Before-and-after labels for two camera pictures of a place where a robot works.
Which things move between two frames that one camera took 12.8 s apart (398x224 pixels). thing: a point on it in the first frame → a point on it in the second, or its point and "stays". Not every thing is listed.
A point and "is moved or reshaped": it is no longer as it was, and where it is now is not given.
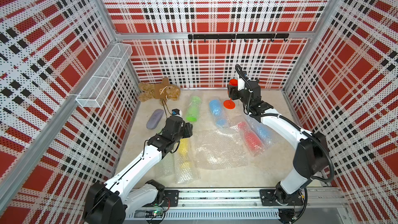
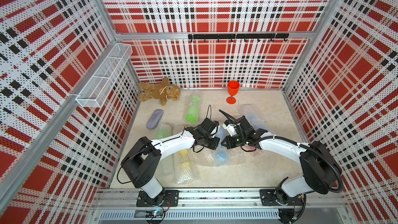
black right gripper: x=233 y=92 → x=229 y=143
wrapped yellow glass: x=185 y=167 stays
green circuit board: x=155 y=213 stays
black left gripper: x=188 y=131 → x=214 y=144
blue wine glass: x=216 y=110 → x=221 y=156
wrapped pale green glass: x=166 y=167 stays
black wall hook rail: x=239 y=36 stays
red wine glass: x=230 y=104 is moved or reshaped
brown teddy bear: x=163 y=92 stays
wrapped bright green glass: x=193 y=111 stays
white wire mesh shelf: x=96 y=91 stays
